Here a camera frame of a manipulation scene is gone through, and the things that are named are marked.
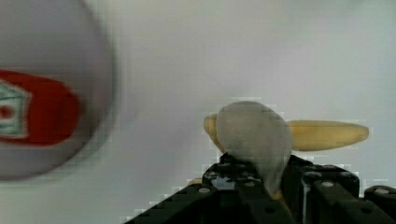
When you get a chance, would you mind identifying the red ketchup bottle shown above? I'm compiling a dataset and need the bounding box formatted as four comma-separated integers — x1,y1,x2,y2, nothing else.
1,71,81,147

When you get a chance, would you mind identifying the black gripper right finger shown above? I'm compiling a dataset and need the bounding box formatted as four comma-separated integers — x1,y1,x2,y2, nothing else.
282,156,396,224

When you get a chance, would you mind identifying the peeled toy banana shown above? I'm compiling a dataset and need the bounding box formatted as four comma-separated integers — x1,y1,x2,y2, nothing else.
203,101,369,198

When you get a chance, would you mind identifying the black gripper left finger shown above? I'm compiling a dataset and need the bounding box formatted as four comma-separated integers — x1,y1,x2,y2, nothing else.
124,154,296,224

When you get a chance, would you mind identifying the grey round plate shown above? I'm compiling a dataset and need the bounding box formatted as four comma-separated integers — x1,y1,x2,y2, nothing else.
0,0,118,180

